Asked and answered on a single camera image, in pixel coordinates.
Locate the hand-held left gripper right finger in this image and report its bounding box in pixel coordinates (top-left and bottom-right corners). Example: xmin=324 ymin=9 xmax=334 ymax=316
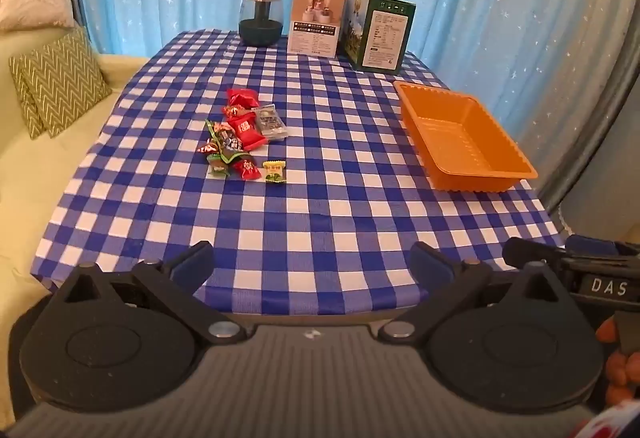
xmin=379 ymin=241 xmax=583 ymax=346

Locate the blue white checkered tablecloth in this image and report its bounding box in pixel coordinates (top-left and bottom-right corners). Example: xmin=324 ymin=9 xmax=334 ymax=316
xmin=30 ymin=29 xmax=568 ymax=314

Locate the person's right hand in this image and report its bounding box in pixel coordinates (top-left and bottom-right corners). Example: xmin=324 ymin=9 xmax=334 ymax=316
xmin=595 ymin=315 xmax=640 ymax=411

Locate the dark glass jar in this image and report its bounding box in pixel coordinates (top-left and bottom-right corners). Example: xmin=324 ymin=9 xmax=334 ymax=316
xmin=237 ymin=0 xmax=285 ymax=45

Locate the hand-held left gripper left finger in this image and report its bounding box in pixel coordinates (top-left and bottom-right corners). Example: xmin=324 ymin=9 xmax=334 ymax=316
xmin=50 ymin=241 xmax=248 ymax=347

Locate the large plain red packet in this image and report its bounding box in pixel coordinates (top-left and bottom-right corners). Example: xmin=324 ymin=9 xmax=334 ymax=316
xmin=226 ymin=88 xmax=261 ymax=111

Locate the red candy with fringed ends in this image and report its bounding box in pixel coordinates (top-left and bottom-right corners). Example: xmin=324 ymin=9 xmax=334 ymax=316
xmin=232 ymin=158 xmax=262 ymax=180

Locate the white cardboard box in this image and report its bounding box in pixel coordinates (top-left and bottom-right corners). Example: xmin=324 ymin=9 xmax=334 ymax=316
xmin=287 ymin=0 xmax=347 ymax=59

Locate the orange plastic tray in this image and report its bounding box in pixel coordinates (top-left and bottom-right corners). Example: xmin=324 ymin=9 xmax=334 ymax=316
xmin=392 ymin=80 xmax=539 ymax=193

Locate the silver grey packet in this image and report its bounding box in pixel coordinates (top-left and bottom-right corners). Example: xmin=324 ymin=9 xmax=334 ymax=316
xmin=252 ymin=104 xmax=291 ymax=142

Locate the green chevron pillow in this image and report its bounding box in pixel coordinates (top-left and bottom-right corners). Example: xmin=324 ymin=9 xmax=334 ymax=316
xmin=22 ymin=26 xmax=113 ymax=139
xmin=9 ymin=51 xmax=46 ymax=140

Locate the green cardboard box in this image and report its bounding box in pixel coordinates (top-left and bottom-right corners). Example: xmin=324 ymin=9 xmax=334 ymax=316
xmin=340 ymin=0 xmax=417 ymax=72

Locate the yellow green candy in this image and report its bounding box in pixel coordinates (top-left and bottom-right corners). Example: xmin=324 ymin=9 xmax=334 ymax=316
xmin=263 ymin=159 xmax=287 ymax=184

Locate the dark packet with green edges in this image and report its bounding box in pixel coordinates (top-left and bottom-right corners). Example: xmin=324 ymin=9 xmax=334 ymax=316
xmin=206 ymin=119 xmax=251 ymax=164

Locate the light green sofa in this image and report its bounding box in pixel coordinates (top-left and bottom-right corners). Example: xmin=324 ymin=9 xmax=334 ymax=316
xmin=0 ymin=18 xmax=151 ymax=424

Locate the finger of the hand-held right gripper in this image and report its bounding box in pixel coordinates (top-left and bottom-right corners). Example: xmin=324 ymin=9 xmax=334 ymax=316
xmin=565 ymin=234 xmax=640 ymax=261
xmin=501 ymin=237 xmax=568 ymax=271

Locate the red packet with white label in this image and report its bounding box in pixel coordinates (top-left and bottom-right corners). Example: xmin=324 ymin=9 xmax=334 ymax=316
xmin=227 ymin=113 xmax=270 ymax=151

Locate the white patterned pillow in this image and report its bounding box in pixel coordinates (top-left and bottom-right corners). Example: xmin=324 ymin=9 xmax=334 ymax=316
xmin=0 ymin=0 xmax=76 ymax=32

